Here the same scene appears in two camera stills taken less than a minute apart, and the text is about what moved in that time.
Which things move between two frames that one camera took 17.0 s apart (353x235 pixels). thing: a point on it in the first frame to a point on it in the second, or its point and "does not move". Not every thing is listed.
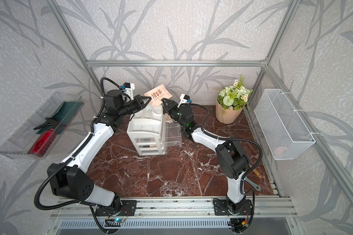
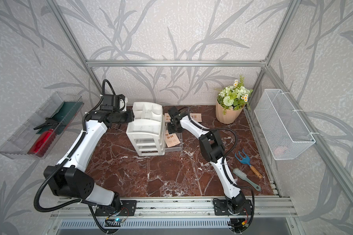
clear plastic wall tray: (38, 135) does not move
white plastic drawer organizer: (146, 129) does not move
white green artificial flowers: (234, 97) does not move
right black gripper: (170, 107) to (170, 130)
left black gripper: (139, 99) to (131, 116)
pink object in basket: (279, 151) does not move
